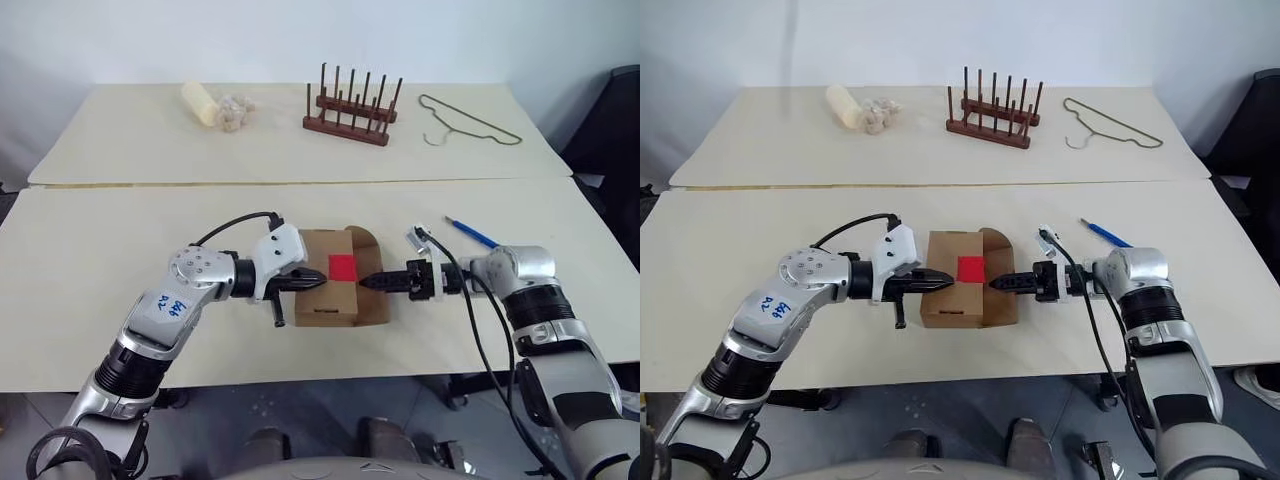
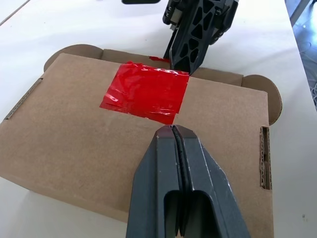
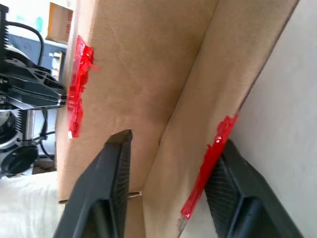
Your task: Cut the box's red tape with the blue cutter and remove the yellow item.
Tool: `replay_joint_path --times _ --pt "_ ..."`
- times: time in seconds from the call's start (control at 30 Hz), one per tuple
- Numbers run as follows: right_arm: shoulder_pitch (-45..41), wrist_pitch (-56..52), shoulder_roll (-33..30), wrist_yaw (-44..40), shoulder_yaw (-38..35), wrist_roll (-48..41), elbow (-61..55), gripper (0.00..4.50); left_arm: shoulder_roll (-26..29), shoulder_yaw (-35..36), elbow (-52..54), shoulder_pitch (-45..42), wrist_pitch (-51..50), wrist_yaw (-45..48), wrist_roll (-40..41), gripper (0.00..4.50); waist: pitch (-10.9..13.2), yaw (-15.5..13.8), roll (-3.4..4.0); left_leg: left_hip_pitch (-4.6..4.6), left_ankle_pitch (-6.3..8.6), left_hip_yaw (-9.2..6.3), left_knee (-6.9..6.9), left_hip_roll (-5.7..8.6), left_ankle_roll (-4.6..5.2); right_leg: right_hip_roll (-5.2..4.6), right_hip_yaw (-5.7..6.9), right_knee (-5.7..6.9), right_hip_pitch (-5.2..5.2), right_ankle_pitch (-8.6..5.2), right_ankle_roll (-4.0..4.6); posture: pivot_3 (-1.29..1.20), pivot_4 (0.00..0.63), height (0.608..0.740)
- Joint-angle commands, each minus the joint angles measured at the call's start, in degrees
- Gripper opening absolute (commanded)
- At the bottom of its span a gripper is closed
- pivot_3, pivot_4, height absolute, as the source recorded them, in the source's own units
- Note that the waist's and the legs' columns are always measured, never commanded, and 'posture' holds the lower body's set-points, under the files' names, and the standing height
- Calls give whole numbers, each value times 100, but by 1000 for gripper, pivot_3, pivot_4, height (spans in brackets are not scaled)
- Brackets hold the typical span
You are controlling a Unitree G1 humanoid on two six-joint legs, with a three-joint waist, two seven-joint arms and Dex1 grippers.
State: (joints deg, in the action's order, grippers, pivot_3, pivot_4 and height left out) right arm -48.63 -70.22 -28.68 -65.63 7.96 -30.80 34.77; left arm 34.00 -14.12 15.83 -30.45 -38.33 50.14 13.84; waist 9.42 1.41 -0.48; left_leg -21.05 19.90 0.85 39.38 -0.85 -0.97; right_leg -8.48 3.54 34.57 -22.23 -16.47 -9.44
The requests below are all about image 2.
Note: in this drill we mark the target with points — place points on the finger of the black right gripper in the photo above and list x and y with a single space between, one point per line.
184 59
226 17

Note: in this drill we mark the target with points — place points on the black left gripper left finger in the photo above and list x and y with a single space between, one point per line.
153 186

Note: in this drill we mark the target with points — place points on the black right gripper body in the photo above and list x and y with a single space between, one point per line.
173 12

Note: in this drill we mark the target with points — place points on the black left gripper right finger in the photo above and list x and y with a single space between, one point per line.
210 198

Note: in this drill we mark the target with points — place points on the brown cardboard box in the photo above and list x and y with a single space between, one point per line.
74 124

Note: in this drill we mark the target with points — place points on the red tape patch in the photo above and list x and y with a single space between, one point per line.
143 94

